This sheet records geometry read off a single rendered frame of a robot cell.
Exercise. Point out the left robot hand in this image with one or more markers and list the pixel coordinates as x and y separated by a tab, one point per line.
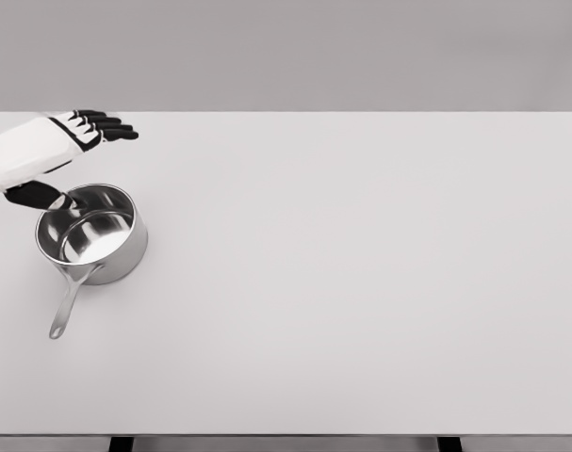
45	143

